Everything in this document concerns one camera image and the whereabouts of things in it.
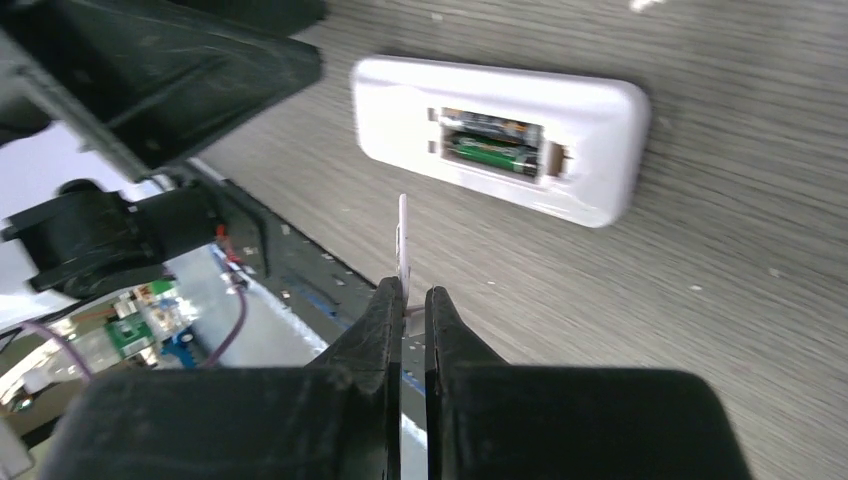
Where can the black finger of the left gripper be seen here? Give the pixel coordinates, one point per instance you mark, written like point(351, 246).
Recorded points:
point(149, 83)

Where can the white remote control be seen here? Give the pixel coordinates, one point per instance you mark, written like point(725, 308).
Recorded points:
point(564, 145)

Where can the white battery cover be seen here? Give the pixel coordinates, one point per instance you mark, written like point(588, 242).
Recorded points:
point(403, 266)

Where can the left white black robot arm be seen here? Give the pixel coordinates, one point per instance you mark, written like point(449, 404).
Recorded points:
point(86, 242)

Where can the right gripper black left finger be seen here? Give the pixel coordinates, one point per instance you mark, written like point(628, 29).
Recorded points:
point(338, 417)

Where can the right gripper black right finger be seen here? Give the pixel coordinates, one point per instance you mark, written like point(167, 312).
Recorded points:
point(489, 419)

